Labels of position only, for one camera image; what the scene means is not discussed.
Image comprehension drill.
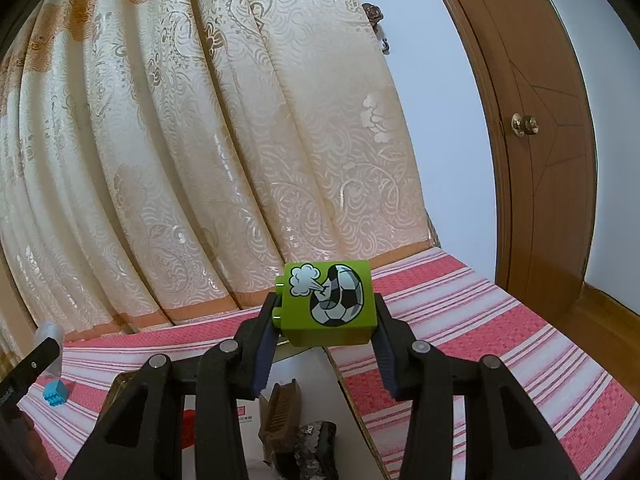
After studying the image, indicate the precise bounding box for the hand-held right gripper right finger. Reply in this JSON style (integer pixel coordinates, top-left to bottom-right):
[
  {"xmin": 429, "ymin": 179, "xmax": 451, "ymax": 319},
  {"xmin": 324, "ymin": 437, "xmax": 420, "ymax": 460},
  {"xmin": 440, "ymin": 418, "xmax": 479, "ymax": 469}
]
[{"xmin": 371, "ymin": 293, "xmax": 582, "ymax": 480}]

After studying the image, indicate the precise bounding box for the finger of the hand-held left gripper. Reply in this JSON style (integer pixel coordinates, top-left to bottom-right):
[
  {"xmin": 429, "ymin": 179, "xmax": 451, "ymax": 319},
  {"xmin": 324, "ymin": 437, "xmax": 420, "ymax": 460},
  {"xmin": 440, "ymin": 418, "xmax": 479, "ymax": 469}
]
[{"xmin": 12, "ymin": 336, "xmax": 62, "ymax": 398}]

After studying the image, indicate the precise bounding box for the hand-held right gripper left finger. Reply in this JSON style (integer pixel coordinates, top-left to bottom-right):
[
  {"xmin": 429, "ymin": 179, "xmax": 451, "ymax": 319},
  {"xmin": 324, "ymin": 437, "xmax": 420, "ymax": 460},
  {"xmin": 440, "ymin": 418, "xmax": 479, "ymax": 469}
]
[{"xmin": 65, "ymin": 291, "xmax": 279, "ymax": 480}]

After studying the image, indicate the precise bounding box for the green soccer print block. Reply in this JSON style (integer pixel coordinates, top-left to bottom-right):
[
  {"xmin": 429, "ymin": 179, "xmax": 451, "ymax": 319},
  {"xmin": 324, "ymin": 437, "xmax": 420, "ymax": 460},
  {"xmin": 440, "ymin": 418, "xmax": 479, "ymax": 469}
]
[{"xmin": 274, "ymin": 260, "xmax": 378, "ymax": 348}]

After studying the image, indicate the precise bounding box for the gold metal tin tray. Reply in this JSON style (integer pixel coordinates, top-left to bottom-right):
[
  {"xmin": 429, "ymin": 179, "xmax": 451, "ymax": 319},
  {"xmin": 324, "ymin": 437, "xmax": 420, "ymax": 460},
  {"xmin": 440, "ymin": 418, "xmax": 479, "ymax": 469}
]
[{"xmin": 102, "ymin": 345, "xmax": 396, "ymax": 480}]

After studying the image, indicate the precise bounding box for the dark brown bar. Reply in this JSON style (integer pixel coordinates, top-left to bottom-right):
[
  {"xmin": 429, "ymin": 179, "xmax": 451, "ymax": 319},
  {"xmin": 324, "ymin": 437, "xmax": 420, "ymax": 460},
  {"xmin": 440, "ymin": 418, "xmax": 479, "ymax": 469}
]
[{"xmin": 257, "ymin": 379, "xmax": 303, "ymax": 453}]

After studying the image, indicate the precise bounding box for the red small block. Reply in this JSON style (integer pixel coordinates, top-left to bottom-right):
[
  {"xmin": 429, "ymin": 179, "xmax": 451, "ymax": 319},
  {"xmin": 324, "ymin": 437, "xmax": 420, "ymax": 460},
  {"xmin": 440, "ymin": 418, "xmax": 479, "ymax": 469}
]
[{"xmin": 182, "ymin": 409, "xmax": 198, "ymax": 448}]

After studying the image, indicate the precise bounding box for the blue toy block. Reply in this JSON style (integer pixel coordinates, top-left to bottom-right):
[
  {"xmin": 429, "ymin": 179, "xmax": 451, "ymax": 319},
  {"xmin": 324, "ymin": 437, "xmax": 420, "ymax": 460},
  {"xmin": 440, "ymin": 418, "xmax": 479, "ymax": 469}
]
[{"xmin": 42, "ymin": 379, "xmax": 70, "ymax": 407}]

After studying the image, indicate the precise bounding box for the pale plastic bottle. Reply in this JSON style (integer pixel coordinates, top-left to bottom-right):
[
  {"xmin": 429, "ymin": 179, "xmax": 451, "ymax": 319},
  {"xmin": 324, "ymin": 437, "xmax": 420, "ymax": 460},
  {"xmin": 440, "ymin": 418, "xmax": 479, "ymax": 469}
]
[{"xmin": 34, "ymin": 322, "xmax": 65, "ymax": 378}]

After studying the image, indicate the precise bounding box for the pink striped bed cover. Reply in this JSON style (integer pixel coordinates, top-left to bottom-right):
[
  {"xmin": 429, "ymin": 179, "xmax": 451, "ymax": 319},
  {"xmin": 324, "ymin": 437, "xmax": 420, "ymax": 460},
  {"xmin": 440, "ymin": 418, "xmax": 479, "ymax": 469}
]
[{"xmin": 15, "ymin": 247, "xmax": 632, "ymax": 480}]

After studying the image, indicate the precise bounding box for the dark patterned small object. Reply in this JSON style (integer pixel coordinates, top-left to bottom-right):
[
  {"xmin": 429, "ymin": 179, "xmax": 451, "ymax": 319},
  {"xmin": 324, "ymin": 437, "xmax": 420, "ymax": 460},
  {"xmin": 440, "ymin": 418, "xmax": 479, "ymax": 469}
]
[{"xmin": 292, "ymin": 421, "xmax": 338, "ymax": 480}]

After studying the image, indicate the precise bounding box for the brown wooden door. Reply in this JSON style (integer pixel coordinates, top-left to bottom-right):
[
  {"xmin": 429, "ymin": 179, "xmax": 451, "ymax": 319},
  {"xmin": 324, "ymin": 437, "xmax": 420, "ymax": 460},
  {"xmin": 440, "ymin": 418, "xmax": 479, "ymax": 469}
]
[{"xmin": 420, "ymin": 0, "xmax": 598, "ymax": 318}]

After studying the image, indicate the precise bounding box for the cream patterned curtain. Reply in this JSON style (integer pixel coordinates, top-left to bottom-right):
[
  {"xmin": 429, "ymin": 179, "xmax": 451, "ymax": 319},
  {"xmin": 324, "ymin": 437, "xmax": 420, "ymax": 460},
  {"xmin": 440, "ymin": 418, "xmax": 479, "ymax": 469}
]
[{"xmin": 0, "ymin": 0, "xmax": 438, "ymax": 341}]

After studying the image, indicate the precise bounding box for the brass door knob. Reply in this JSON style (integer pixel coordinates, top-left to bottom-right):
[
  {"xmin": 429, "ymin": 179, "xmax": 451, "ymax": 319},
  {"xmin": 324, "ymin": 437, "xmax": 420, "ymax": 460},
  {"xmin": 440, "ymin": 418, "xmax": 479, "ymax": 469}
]
[{"xmin": 511, "ymin": 112, "xmax": 540, "ymax": 137}]

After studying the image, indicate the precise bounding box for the dark curtain wall hook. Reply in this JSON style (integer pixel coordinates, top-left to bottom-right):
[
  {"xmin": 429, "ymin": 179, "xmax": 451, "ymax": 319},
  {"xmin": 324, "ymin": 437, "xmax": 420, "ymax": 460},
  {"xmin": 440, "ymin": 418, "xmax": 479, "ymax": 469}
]
[{"xmin": 361, "ymin": 2, "xmax": 392, "ymax": 56}]

